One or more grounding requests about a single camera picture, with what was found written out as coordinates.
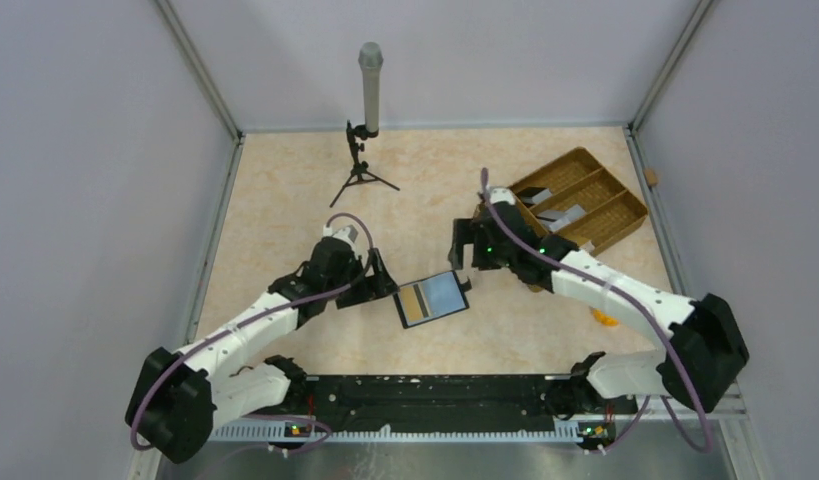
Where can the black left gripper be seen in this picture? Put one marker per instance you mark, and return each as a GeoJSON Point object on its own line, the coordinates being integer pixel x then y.
{"type": "Point", "coordinates": [384, 285]}

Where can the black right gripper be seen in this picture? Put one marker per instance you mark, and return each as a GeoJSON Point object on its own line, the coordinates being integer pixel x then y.
{"type": "Point", "coordinates": [470, 231]}

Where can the gold credit card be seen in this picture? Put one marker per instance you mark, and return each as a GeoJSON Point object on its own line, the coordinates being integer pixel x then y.
{"type": "Point", "coordinates": [415, 304]}

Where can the black leather card holder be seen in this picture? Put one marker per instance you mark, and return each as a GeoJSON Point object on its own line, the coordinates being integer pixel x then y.
{"type": "Point", "coordinates": [445, 292]}

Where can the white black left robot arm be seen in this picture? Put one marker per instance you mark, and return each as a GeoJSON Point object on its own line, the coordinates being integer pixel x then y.
{"type": "Point", "coordinates": [182, 396]}

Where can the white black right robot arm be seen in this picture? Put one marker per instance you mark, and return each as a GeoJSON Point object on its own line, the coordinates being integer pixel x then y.
{"type": "Point", "coordinates": [698, 350]}

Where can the black card stack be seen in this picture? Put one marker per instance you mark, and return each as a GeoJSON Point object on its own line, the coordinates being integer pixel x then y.
{"type": "Point", "coordinates": [533, 195]}

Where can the silver card stack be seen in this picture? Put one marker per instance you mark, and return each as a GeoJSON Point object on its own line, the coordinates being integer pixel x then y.
{"type": "Point", "coordinates": [556, 220]}

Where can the black mini tripod stand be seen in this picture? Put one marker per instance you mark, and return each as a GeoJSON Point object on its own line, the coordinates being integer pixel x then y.
{"type": "Point", "coordinates": [360, 174]}

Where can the woven wicker divided tray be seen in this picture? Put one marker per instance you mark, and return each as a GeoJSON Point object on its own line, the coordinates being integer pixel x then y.
{"type": "Point", "coordinates": [613, 211]}

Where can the red yellow emergency stop button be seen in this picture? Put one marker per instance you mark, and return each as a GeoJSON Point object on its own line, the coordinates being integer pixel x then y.
{"type": "Point", "coordinates": [603, 318]}

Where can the grey microphone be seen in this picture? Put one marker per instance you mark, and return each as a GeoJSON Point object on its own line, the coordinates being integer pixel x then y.
{"type": "Point", "coordinates": [371, 60]}

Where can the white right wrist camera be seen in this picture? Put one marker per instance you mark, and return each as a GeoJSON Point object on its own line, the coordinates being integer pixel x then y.
{"type": "Point", "coordinates": [501, 195]}

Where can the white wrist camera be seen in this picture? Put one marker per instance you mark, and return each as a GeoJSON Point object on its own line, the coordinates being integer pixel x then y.
{"type": "Point", "coordinates": [501, 195]}
{"type": "Point", "coordinates": [347, 234]}

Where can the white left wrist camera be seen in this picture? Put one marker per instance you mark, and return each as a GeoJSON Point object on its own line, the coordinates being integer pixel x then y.
{"type": "Point", "coordinates": [347, 234]}

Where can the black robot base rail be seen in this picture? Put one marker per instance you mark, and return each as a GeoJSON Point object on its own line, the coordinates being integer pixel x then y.
{"type": "Point", "coordinates": [442, 404]}

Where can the small wooden wall block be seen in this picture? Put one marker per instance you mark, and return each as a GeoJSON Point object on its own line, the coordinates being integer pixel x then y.
{"type": "Point", "coordinates": [651, 177]}

